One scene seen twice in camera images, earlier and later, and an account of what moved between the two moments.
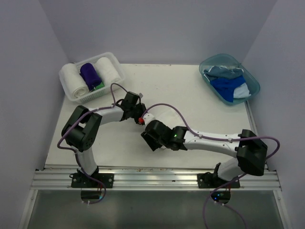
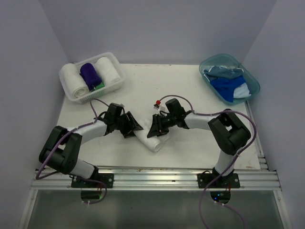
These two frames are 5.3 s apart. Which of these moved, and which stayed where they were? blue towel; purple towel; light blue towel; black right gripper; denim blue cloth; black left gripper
Moved: black right gripper; black left gripper
Stayed: light blue towel; purple towel; denim blue cloth; blue towel
